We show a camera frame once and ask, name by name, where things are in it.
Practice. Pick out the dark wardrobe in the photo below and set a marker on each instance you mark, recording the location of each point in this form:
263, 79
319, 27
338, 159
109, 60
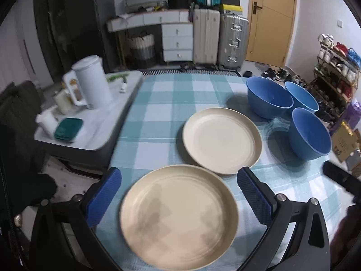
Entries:
73, 19

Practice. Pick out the grey laundry basket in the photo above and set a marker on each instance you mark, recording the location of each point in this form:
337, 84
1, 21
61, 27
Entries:
141, 50

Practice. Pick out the small white bottle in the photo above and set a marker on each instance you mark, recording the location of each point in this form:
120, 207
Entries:
123, 87

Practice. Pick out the brown cardboard box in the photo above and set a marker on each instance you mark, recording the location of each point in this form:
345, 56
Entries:
345, 144

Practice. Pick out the white jar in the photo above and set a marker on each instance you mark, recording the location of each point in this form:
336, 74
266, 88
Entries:
62, 103

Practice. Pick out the white electric kettle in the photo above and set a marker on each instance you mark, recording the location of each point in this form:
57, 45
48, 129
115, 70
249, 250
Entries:
93, 84

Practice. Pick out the beige suitcase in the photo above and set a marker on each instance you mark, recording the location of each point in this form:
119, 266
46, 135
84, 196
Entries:
206, 36

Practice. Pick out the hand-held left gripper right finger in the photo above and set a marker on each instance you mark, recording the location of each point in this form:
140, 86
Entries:
254, 196

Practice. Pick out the white plastic bottle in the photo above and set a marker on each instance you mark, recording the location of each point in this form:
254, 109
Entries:
47, 122

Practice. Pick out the wooden door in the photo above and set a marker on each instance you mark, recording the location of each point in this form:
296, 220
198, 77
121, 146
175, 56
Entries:
273, 19

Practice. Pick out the white side table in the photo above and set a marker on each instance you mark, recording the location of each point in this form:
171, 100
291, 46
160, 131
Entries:
107, 124

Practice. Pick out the white drawer dresser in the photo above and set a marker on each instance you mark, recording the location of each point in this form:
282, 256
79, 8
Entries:
177, 38

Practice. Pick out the blue bowl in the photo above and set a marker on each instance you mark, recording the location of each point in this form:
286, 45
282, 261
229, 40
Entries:
265, 104
306, 98
304, 144

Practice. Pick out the purple bag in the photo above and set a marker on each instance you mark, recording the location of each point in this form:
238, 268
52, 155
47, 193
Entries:
354, 113

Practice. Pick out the shoe rack with shoes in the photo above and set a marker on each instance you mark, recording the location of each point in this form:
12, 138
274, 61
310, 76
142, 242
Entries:
335, 70

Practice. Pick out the pile of shoes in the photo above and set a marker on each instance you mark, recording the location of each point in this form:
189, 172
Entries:
279, 74

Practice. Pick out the cream round plate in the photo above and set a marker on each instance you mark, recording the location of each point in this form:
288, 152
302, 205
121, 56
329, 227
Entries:
180, 217
220, 138

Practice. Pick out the black slipper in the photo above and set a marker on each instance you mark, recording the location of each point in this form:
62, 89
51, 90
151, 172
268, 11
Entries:
247, 74

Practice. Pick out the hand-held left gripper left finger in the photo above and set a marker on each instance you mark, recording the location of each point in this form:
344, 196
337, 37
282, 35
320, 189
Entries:
103, 199

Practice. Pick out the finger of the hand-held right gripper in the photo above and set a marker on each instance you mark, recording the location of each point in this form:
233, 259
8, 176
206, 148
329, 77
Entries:
339, 176

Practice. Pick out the patterned floor rug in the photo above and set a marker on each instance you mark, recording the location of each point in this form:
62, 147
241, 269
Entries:
191, 72

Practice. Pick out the teal checkered tablecloth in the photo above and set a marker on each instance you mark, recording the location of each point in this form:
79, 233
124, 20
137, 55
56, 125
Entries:
158, 118

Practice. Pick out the silver suitcase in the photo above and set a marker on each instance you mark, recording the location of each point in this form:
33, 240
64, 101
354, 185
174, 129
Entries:
233, 41

